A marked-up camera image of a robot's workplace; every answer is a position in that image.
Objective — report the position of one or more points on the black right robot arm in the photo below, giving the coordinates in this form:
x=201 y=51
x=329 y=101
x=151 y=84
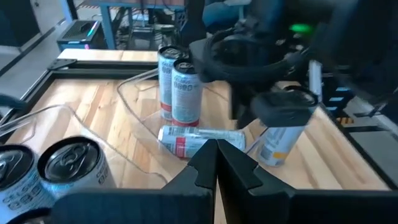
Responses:
x=357 y=46

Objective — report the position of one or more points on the silver mounting bracket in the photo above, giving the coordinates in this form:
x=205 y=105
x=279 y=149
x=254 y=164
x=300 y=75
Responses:
x=315 y=79

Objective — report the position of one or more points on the white can yellow band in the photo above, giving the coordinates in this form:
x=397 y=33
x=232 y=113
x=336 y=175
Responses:
x=280 y=143
x=71 y=161
x=15 y=186

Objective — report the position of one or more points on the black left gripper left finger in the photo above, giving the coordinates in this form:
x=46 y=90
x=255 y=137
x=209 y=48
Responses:
x=140 y=208

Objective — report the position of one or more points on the white can blue band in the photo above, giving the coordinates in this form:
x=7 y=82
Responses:
x=186 y=140

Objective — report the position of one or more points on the white Celsius soda can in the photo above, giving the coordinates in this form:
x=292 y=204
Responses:
x=186 y=93

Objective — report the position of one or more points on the white can pink band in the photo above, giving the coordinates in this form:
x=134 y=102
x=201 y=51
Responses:
x=164 y=81

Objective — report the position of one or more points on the black box hazard stripes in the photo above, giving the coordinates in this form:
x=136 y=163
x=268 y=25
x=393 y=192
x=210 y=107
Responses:
x=339 y=105

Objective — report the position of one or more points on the black computer case RGB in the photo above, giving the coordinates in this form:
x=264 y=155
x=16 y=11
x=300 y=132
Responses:
x=79 y=32

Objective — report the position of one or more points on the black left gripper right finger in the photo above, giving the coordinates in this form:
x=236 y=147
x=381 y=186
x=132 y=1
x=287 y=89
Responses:
x=311 y=208

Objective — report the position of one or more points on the table with blue-grey legs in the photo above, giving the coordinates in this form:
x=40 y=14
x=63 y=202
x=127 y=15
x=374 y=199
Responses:
x=107 y=21

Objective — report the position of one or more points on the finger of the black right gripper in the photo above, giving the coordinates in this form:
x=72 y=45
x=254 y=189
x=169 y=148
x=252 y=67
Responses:
x=241 y=105
x=283 y=109

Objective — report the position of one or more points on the black partition panel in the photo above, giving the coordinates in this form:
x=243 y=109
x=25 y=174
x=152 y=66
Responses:
x=15 y=21

